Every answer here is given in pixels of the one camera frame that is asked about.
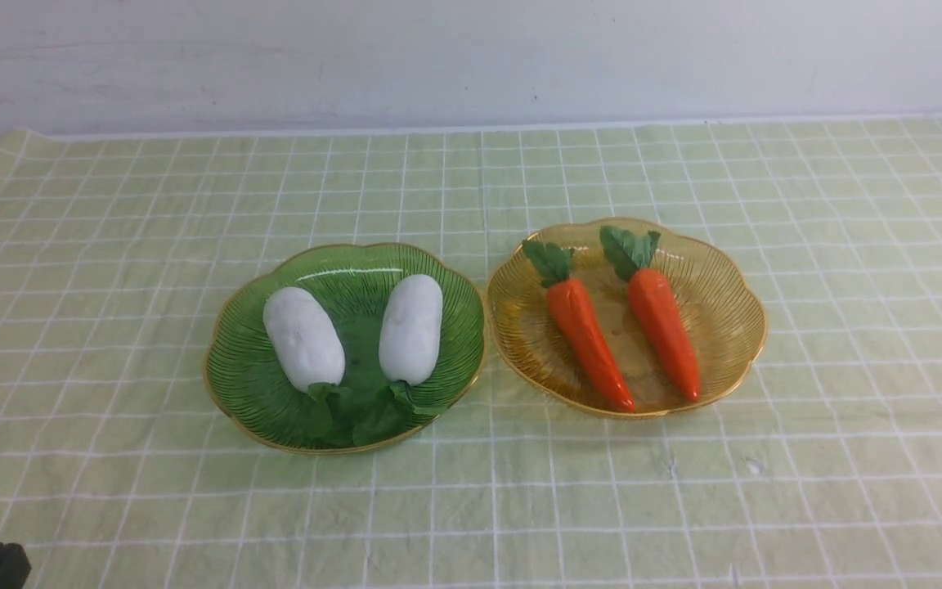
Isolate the orange toy carrot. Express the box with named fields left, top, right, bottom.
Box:
left=521, top=239, right=638, bottom=413
left=599, top=225, right=702, bottom=403

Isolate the amber ribbed plastic plate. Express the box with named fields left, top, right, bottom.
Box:
left=486, top=217, right=769, bottom=419

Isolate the green ribbed plastic plate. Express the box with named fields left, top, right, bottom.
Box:
left=203, top=243, right=487, bottom=455

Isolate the white toy radish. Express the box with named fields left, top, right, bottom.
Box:
left=352, top=273, right=446, bottom=445
left=262, top=287, right=352, bottom=447

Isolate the green checkered tablecloth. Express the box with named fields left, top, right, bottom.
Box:
left=0, top=119, right=942, bottom=588

